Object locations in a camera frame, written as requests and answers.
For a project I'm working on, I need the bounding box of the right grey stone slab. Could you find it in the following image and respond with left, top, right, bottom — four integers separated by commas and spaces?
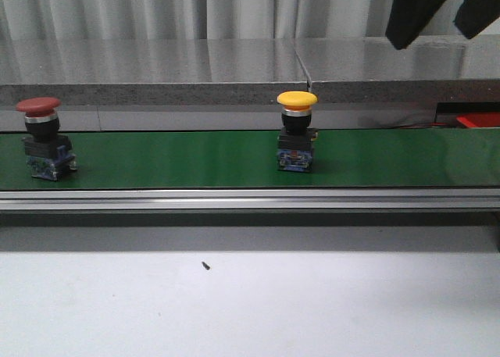
294, 34, 499, 103

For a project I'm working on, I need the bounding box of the aluminium conveyor side rail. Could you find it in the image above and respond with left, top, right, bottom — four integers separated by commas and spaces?
1, 187, 499, 212

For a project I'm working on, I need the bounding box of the green conveyor belt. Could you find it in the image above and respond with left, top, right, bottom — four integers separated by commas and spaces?
1, 128, 499, 191

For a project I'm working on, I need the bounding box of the red plastic bin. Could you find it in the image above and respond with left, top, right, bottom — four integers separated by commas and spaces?
456, 112, 500, 128

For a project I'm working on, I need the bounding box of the red mushroom push button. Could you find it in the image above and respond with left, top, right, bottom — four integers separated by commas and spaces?
16, 97, 77, 181

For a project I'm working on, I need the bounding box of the left grey stone slab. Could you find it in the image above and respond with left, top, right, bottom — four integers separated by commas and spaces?
1, 39, 309, 106

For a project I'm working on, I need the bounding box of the red and black cable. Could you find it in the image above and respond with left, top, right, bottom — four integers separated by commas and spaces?
382, 121, 450, 130

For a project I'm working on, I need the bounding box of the grey pleated curtain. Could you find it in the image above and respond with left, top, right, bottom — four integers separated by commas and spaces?
0, 0, 500, 41

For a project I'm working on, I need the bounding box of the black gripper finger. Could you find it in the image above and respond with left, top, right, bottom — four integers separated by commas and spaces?
454, 0, 499, 39
385, 0, 447, 50

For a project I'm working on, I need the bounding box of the grey stone slab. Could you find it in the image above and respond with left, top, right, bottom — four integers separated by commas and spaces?
294, 34, 499, 103
1, 39, 309, 106

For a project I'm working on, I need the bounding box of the yellow mushroom push button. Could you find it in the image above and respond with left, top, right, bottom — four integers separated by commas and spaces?
277, 91, 318, 173

